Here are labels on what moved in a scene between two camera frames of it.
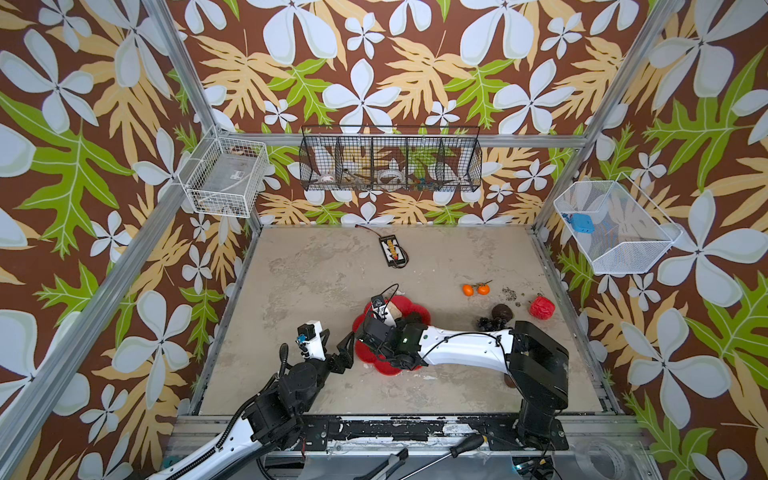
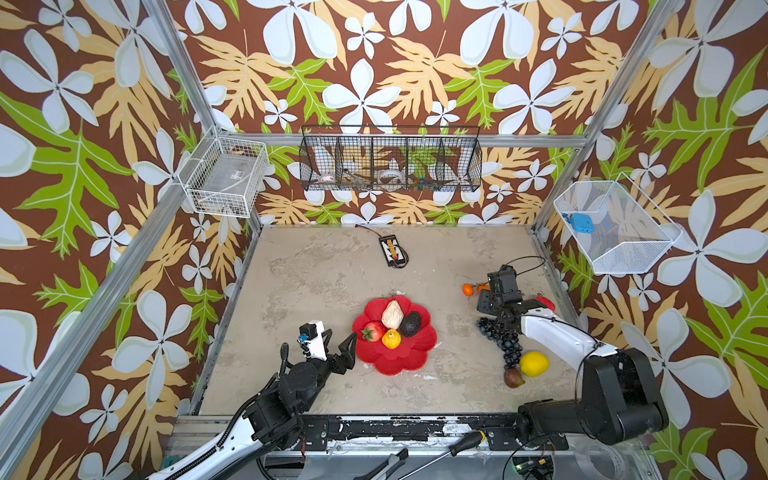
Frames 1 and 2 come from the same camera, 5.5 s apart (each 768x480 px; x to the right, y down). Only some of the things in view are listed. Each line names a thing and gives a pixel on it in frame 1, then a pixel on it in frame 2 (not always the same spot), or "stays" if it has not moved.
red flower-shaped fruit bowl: [385, 365] stays
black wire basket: [391, 158] stays
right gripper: [372, 327] → [501, 294]
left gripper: [338, 366] stays
